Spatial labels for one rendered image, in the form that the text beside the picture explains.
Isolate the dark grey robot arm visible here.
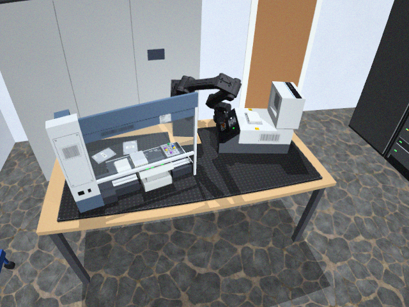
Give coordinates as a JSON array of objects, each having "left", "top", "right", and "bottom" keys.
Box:
[{"left": 173, "top": 73, "right": 242, "bottom": 124}]

